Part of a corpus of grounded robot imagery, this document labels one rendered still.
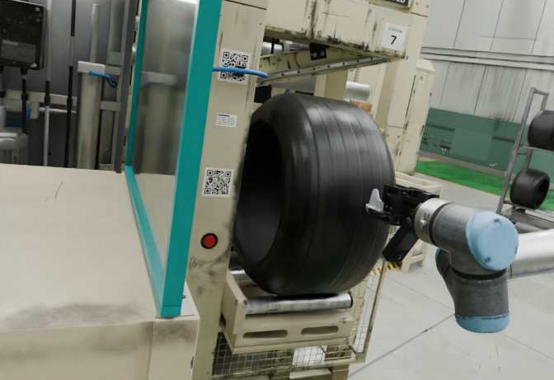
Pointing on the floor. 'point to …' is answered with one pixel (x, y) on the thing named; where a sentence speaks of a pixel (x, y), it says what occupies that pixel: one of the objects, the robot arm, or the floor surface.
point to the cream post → (225, 152)
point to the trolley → (518, 190)
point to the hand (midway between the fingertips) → (370, 208)
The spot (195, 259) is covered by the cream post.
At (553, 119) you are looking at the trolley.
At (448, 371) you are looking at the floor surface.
